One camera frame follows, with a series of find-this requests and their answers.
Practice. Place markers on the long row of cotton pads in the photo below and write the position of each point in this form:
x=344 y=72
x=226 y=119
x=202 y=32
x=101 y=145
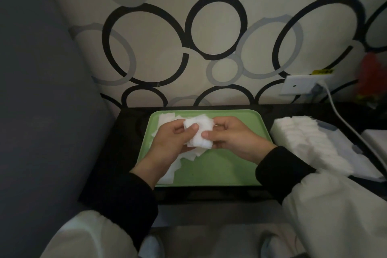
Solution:
x=311 y=143

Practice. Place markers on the person's left hand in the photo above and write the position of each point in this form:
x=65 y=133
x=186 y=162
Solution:
x=164 y=146

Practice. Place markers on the yellow label sticker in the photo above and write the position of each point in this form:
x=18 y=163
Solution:
x=322 y=71

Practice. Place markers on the grey upholstered furniture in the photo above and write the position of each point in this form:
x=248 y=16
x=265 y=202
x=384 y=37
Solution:
x=39 y=100

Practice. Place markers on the red decoration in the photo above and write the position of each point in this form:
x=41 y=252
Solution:
x=373 y=78

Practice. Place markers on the loose pile of cotton pads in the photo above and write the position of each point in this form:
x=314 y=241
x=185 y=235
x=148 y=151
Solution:
x=169 y=173

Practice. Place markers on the white cotton pad bundle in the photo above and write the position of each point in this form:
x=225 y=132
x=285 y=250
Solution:
x=203 y=127

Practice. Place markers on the person's left forearm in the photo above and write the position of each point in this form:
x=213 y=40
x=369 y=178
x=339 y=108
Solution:
x=121 y=206

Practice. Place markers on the person's right hand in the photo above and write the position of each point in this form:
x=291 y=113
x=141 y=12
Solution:
x=238 y=140

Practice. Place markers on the white box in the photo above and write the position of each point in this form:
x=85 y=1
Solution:
x=378 y=143

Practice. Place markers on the green plastic tray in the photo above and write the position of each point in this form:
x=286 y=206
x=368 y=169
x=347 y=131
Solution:
x=217 y=167

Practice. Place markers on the person's left thumb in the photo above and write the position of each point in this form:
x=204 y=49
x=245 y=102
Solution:
x=189 y=129

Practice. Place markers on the white wall socket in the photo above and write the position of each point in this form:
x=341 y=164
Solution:
x=297 y=84

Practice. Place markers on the clear plastic packaging bag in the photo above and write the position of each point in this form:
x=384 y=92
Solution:
x=353 y=155

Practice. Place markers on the person's right thumb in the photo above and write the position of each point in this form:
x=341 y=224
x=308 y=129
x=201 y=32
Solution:
x=211 y=135

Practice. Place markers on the person's right forearm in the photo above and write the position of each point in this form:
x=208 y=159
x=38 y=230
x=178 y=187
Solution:
x=317 y=200

